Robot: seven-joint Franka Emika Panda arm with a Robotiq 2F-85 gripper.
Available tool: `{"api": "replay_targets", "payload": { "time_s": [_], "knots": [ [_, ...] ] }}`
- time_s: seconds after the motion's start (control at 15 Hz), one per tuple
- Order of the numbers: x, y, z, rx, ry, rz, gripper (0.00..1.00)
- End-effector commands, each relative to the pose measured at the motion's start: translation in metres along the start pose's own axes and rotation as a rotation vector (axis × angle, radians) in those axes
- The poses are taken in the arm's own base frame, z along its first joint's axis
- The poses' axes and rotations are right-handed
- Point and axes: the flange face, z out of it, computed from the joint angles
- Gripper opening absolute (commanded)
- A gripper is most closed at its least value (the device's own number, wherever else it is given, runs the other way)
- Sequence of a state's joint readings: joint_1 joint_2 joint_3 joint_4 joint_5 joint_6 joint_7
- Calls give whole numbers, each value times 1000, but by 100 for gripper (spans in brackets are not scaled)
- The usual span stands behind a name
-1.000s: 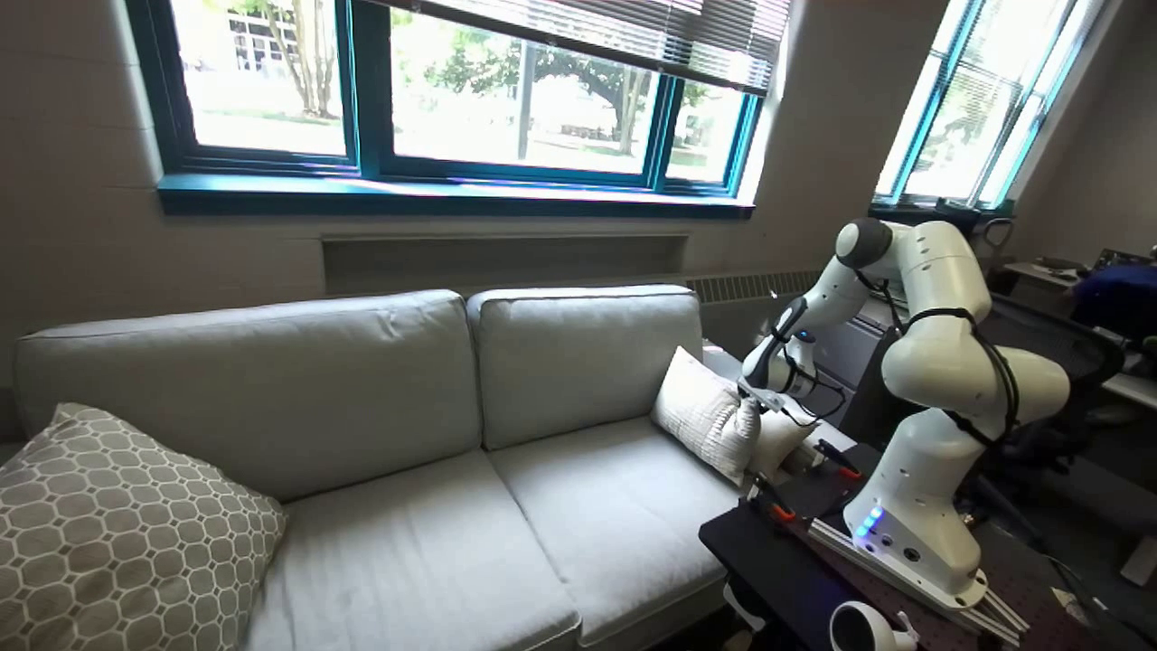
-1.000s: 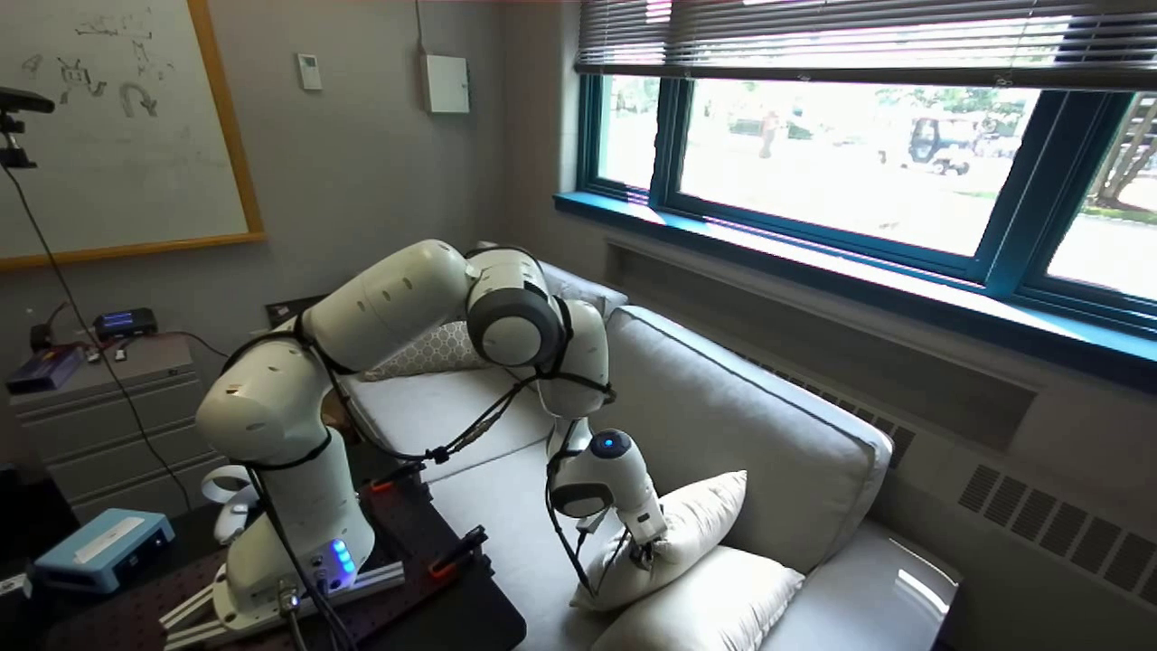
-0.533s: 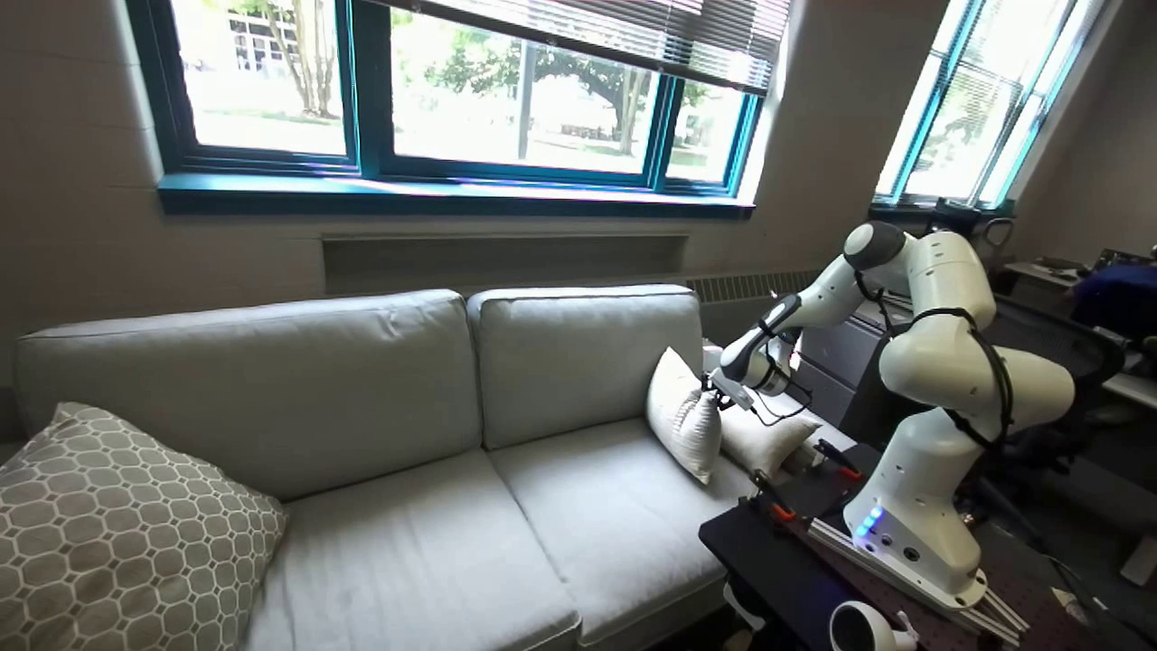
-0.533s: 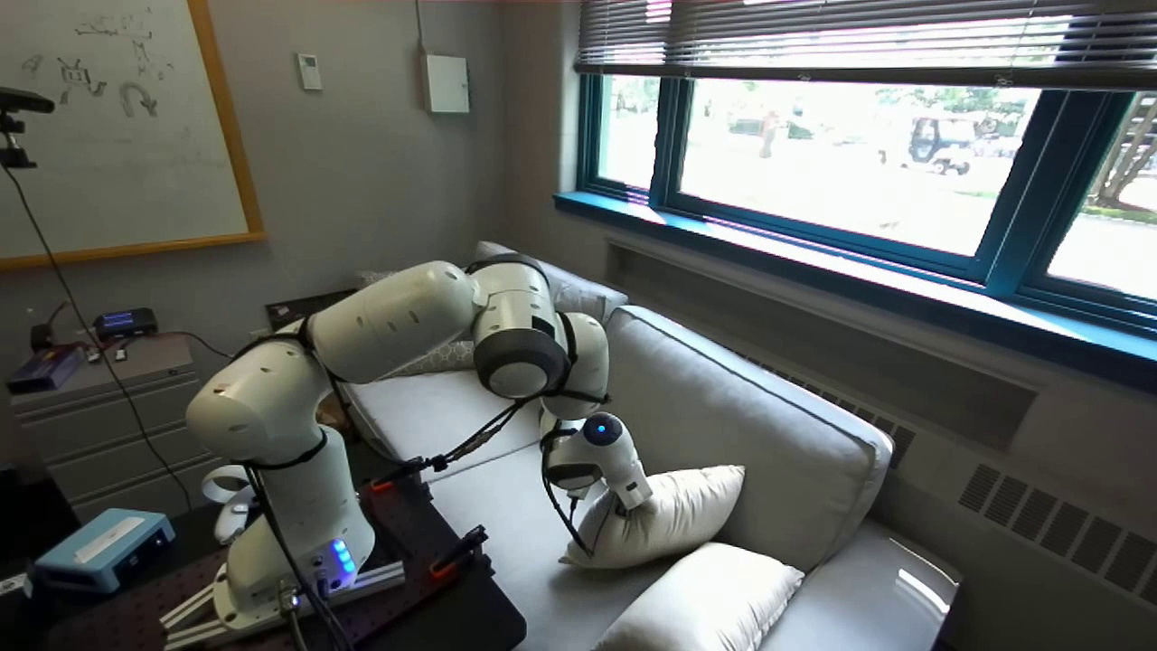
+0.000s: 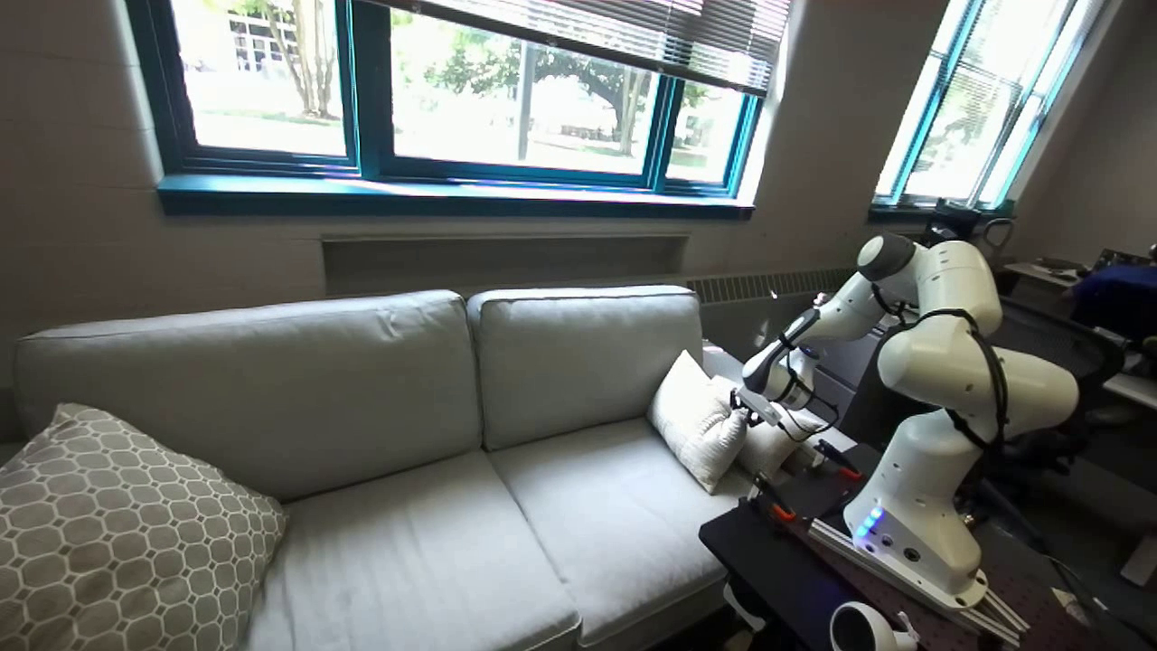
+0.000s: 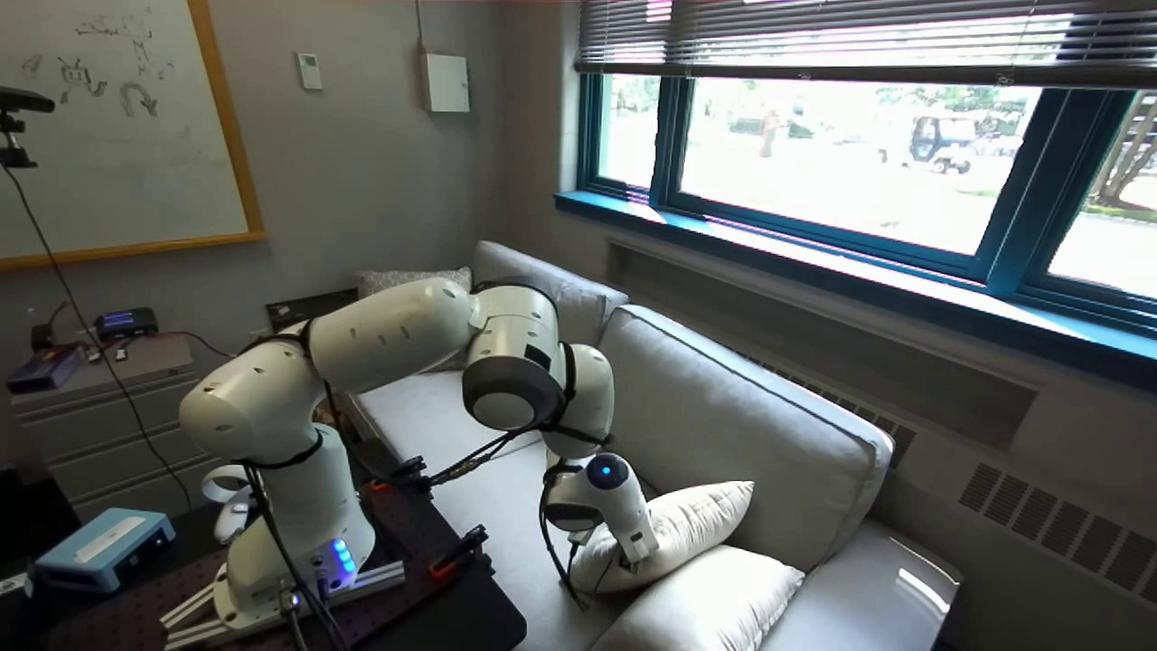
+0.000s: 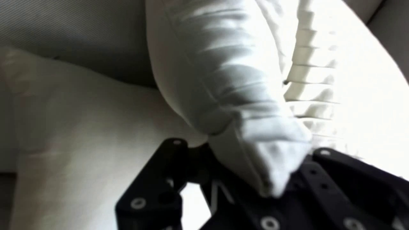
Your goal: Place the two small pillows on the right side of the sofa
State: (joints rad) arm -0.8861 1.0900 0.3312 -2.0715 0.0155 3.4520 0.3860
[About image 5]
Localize grey fabric sofa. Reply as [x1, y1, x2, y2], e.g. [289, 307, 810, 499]
[12, 283, 861, 651]

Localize wide blue framed window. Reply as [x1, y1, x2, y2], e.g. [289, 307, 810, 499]
[124, 0, 800, 222]

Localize dark grey filing cabinet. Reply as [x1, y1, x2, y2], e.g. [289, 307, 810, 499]
[787, 322, 902, 444]

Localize white VR controller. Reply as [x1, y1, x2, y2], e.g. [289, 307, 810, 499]
[823, 595, 922, 651]

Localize black electronic device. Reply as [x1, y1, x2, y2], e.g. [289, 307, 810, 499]
[915, 210, 1012, 246]

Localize patterned beige throw pillow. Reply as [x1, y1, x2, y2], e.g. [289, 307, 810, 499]
[0, 397, 289, 651]

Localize larger cream pillow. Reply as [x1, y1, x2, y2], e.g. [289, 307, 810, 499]
[648, 347, 755, 497]

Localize orange black clamp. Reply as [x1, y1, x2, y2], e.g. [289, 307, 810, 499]
[810, 439, 873, 485]
[750, 468, 806, 527]

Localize grey window blinds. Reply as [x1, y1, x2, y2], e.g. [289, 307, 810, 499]
[383, 0, 792, 93]

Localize smaller cream pillow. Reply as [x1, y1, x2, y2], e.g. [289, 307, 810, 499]
[720, 371, 838, 481]

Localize blue bag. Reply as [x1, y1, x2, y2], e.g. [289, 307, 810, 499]
[1072, 259, 1157, 345]

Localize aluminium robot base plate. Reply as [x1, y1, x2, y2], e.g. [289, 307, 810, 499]
[802, 515, 1035, 645]

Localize narrow blue framed window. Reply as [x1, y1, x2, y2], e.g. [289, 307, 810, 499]
[868, 0, 1123, 222]

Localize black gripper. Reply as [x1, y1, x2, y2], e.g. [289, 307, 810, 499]
[726, 341, 816, 439]

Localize black robot table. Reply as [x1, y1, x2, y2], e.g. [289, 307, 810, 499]
[697, 439, 1157, 651]

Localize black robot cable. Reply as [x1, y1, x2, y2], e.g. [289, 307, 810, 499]
[891, 268, 1012, 457]

